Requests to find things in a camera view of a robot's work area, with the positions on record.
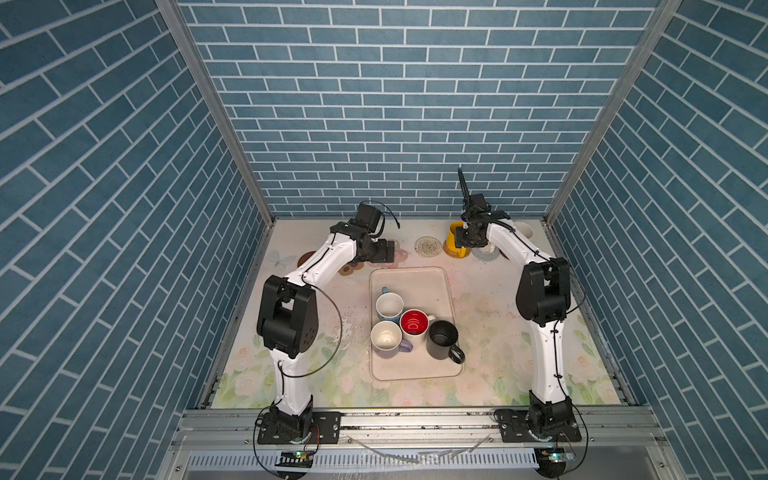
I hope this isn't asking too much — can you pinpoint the beige plastic tray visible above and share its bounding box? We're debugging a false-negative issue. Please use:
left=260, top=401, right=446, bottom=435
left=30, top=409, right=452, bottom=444
left=370, top=267, right=463, bottom=382

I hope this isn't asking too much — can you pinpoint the cork paw print coaster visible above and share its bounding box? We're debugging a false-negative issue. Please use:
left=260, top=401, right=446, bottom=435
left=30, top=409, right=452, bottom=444
left=339, top=262, right=365, bottom=276

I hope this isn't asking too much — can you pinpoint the black mug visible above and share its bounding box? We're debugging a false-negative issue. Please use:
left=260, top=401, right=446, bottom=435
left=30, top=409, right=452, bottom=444
left=426, top=320, right=466, bottom=365

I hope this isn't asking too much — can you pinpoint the red mug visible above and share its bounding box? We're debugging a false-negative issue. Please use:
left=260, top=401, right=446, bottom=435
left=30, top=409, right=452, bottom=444
left=399, top=309, right=436, bottom=347

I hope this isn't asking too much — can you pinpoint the white speckled mug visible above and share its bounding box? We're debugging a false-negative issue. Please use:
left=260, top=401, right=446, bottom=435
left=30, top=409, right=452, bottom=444
left=514, top=221, right=534, bottom=239

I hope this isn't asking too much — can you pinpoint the white mug purple handle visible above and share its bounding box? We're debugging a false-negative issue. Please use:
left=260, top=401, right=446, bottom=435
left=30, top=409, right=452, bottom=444
left=370, top=321, right=413, bottom=357

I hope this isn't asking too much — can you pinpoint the brown round coaster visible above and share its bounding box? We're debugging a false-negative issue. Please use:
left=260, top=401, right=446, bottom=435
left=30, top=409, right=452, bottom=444
left=297, top=251, right=315, bottom=267

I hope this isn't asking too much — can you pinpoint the aluminium front rail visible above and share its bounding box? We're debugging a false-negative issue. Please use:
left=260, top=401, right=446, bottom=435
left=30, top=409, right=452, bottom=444
left=170, top=405, right=666, bottom=451

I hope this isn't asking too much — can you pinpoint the yellow mug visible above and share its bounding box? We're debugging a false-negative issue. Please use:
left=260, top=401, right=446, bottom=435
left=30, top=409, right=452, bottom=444
left=443, top=221, right=471, bottom=259

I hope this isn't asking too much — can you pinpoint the light blue mug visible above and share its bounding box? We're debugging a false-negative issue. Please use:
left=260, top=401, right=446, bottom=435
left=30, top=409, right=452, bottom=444
left=375, top=287, right=405, bottom=323

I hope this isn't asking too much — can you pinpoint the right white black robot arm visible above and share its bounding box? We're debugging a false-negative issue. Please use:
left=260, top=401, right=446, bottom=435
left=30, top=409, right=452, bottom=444
left=455, top=184, right=581, bottom=441

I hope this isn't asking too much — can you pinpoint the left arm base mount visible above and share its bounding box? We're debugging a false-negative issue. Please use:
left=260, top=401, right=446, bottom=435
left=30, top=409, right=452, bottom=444
left=256, top=409, right=342, bottom=445

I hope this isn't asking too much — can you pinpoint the pink flower coaster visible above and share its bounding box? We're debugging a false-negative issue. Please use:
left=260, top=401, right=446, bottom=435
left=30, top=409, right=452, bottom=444
left=388, top=249, right=409, bottom=268

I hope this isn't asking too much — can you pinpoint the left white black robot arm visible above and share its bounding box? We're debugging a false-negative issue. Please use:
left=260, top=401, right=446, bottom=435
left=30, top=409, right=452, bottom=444
left=257, top=200, right=395, bottom=444

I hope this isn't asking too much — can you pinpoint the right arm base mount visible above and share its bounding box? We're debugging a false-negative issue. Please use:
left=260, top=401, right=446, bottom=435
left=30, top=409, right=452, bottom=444
left=493, top=409, right=582, bottom=443

